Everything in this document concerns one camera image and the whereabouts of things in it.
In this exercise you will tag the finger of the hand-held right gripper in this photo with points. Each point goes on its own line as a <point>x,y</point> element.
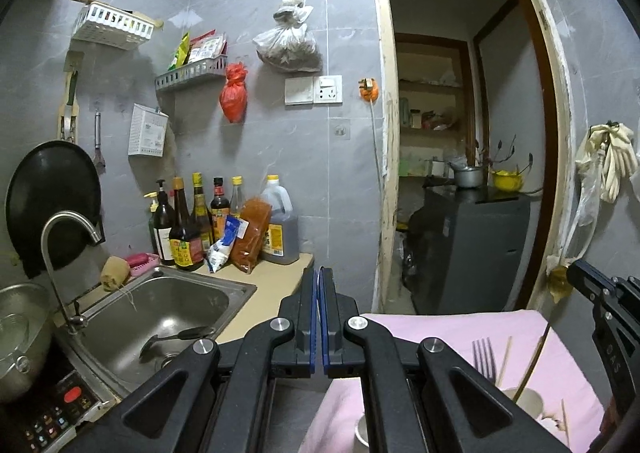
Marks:
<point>592,283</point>

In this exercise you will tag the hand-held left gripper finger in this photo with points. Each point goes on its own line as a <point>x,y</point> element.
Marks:
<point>326,318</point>
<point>314,318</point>

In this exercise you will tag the dark brown long utensil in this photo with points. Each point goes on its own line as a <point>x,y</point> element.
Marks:
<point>532,368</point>

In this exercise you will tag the white slotted utensil holder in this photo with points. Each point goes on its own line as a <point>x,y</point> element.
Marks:
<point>530,403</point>

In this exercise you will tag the light wooden chopstick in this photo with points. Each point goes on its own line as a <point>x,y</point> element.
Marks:
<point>505,363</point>
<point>565,415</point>

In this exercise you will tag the metal fork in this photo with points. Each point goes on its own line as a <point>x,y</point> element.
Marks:
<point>484,363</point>

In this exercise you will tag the hanging clear plastic bag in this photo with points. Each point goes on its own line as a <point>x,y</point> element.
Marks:
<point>582,218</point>

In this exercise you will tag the pink cloth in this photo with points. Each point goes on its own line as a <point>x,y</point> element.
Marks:
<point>400,328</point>

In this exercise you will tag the large oil jug yellow cap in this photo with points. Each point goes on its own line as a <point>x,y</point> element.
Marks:
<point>282,233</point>

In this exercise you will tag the red-orange seasoning packet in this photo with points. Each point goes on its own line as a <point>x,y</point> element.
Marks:
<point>252,233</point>

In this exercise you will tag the white and blue packet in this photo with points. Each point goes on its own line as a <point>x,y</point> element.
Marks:
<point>225,245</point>

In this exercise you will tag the small white cup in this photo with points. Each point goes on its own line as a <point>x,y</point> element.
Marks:
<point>361,433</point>

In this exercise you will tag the dark grey cabinet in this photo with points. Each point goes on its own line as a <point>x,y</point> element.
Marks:
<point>475,243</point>

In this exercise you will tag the hanging white gloves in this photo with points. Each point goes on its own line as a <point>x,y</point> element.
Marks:
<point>615,158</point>

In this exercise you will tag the yellow bowl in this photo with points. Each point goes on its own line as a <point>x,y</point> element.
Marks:
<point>507,180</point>

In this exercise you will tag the stainless steel sink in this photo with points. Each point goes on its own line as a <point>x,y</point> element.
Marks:
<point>175,308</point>

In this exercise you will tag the black ladle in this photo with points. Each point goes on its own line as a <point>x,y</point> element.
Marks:
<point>175,335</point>

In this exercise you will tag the clear bottle yellow cap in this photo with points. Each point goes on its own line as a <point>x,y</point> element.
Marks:
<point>237,198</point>

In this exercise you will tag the dark bottle red cap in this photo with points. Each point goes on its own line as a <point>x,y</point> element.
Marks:
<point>219,210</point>

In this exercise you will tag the dark sauce bottle red label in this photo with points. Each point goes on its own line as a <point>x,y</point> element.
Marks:
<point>186,243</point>

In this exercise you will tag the brown bottle yellow cap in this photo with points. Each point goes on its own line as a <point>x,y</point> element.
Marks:
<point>201,213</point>

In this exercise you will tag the small aluminium pot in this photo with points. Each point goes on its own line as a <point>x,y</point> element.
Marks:
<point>468,178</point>

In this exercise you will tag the dark pump bottle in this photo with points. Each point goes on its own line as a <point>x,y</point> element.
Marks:
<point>161,233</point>

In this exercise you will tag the pink soap dish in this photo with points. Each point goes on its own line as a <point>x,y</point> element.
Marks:
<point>142,260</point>

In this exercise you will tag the tan loofah sponge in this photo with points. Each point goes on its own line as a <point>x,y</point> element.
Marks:
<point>115,273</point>

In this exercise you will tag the wooden shelf unit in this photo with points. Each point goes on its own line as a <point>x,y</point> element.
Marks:
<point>465,98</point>

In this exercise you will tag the red plastic bag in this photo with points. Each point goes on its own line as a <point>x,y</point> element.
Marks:
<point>234,95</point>

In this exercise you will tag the curved metal faucet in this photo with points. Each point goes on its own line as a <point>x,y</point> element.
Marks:
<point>50,263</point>

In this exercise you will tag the white plastic bag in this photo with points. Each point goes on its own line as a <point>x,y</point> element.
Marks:
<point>287,45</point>

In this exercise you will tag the black induction cooker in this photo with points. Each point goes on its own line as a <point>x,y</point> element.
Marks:
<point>55,408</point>

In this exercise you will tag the hanging metal spatula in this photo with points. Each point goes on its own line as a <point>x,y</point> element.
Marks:
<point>98,143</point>

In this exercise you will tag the red and white packets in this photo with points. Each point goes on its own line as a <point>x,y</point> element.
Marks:
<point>207,48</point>

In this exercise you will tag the steel cooking pot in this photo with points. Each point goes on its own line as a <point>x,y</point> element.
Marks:
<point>22,338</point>

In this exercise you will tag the black round pan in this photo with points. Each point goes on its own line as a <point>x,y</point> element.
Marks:
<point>50,188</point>

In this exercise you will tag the yellow snack packet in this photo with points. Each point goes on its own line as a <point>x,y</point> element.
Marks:
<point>180,53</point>

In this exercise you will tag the small clear wall hook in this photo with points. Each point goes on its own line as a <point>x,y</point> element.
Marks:
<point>341,129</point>

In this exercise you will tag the door frame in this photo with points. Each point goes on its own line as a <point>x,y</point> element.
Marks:
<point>382,133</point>

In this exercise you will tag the white wall switch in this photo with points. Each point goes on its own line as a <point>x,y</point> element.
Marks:
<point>299,91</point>

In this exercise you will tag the white wall socket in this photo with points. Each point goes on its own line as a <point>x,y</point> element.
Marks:
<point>328,89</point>

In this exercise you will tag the orange wall hook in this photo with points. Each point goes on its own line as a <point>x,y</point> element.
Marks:
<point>369,92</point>

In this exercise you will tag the white wall box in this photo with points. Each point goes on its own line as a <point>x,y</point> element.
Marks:
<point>146,130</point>

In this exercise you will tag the grey wall shelf rack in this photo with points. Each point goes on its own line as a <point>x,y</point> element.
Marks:
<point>187,75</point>

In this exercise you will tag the white plastic wall basket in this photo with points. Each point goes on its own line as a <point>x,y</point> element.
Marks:
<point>110,28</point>

